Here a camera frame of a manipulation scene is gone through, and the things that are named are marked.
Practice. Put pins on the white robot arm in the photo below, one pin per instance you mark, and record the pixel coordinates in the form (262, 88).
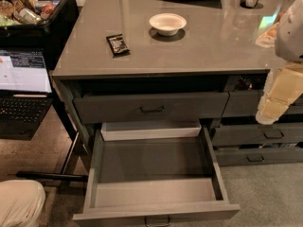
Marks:
(289, 34)

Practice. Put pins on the open black laptop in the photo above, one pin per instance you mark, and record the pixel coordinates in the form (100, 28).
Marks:
(25, 93)

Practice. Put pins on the bowl of brown snacks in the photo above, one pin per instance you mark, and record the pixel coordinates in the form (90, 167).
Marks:
(268, 27)

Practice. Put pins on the black bin of snacks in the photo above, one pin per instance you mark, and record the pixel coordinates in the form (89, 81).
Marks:
(37, 25)

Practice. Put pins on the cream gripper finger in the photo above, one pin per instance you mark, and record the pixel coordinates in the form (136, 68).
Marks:
(282, 88)

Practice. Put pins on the white paper bowl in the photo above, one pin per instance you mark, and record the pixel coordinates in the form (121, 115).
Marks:
(167, 24)

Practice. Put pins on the right bottom grey drawer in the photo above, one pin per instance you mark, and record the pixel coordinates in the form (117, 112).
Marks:
(258, 156)

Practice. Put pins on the open grey middle drawer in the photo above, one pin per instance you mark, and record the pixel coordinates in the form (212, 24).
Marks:
(154, 183)

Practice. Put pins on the black rxbar chocolate wrapper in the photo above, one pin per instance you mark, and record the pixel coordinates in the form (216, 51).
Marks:
(117, 44)

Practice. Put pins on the person's knee beige trousers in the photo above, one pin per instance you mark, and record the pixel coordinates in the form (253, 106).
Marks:
(21, 203)

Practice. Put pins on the right top grey drawer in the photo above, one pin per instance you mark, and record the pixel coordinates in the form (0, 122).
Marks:
(245, 103)

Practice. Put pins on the grey top drawer front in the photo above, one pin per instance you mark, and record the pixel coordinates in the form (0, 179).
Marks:
(174, 107)

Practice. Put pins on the right middle grey drawer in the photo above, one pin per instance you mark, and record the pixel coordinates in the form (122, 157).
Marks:
(258, 134)

